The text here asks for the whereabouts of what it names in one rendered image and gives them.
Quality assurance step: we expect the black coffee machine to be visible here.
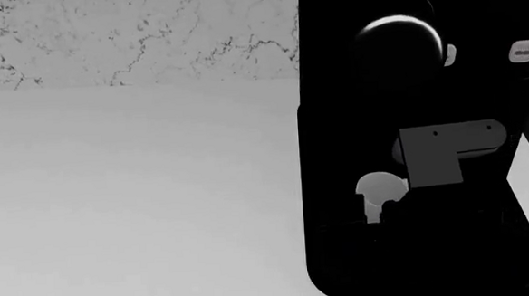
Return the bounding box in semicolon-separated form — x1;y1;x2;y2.
290;0;529;296

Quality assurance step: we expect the black round machine knob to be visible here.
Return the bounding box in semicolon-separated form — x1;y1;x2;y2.
347;0;447;83

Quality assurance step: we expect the white machine button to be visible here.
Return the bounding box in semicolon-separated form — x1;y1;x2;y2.
442;43;459;68

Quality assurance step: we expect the white button with bar symbol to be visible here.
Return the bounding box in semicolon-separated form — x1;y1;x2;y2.
507;39;529;64

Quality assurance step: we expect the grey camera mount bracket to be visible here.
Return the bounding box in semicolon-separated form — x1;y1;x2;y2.
390;117;510;190

